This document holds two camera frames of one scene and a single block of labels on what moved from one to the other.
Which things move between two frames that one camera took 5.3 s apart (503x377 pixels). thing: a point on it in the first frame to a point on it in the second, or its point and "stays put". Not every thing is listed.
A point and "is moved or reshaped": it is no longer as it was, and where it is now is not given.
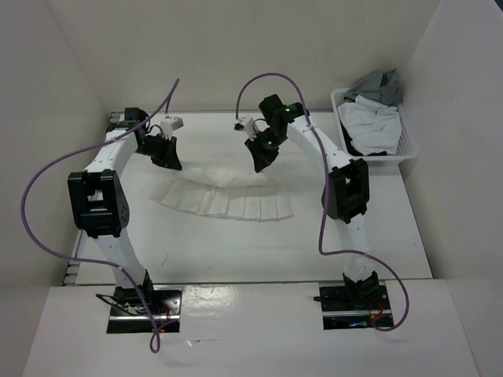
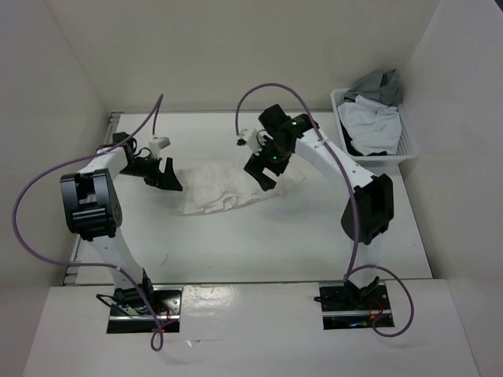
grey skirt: [382, 86] stays put
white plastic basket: [407, 148] stays put
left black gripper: [169, 158] to [165, 180]
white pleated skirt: [239, 193] is moved or reshaped
